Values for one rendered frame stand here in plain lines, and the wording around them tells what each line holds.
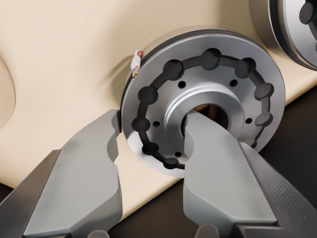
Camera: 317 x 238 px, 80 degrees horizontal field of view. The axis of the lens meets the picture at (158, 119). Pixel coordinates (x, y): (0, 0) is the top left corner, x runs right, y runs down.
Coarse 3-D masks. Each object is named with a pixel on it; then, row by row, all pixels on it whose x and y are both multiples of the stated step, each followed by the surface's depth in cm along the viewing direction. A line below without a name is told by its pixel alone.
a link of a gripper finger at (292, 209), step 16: (240, 144) 9; (256, 160) 8; (256, 176) 7; (272, 176) 7; (272, 192) 6; (288, 192) 6; (272, 208) 6; (288, 208) 6; (304, 208) 6; (240, 224) 6; (256, 224) 6; (272, 224) 6; (288, 224) 6; (304, 224) 6
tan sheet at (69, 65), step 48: (0, 0) 11; (48, 0) 11; (96, 0) 11; (144, 0) 11; (192, 0) 11; (240, 0) 11; (0, 48) 12; (48, 48) 12; (96, 48) 12; (144, 48) 12; (48, 96) 14; (96, 96) 14; (288, 96) 15; (0, 144) 16; (48, 144) 16; (144, 192) 20
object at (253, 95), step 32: (160, 64) 10; (192, 64) 10; (224, 64) 10; (256, 64) 10; (128, 96) 11; (160, 96) 11; (256, 96) 12; (128, 128) 12; (160, 128) 12; (256, 128) 12; (160, 160) 14
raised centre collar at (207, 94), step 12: (180, 96) 11; (192, 96) 10; (204, 96) 10; (216, 96) 10; (228, 96) 10; (168, 108) 11; (180, 108) 11; (192, 108) 11; (228, 108) 11; (240, 108) 11; (168, 120) 11; (180, 120) 11; (228, 120) 11; (240, 120) 11; (168, 132) 12; (180, 132) 12; (240, 132) 12; (180, 144) 12
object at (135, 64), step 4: (136, 52) 11; (140, 52) 11; (136, 56) 10; (132, 60) 9; (136, 60) 9; (140, 60) 10; (132, 64) 9; (136, 64) 9; (132, 68) 9; (136, 68) 8; (136, 72) 8
